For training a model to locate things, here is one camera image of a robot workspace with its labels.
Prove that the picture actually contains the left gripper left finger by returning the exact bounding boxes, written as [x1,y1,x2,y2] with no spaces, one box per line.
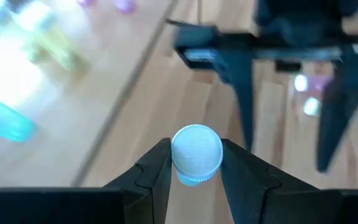
[103,138,173,224]

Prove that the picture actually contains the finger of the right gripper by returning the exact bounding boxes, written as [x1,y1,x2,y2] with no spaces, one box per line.
[316,60,358,174]
[211,58,255,152]

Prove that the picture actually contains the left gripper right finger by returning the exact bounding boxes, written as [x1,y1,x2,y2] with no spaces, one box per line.
[219,138,320,224]

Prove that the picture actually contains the pink pill bottle white cap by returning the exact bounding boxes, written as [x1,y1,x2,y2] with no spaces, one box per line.
[293,73,334,94]

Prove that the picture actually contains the clear jar with pink pills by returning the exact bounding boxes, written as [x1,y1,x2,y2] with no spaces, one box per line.
[170,123,224,187]

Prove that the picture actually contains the purple pill bottle white cap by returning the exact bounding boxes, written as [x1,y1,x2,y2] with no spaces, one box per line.
[113,0,137,14]

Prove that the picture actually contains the green pill bottle white cap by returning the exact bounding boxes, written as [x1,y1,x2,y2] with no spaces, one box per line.
[0,91,39,144]

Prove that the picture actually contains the yellow pill bottle white cap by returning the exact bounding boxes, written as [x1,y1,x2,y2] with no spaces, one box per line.
[16,1,90,75]

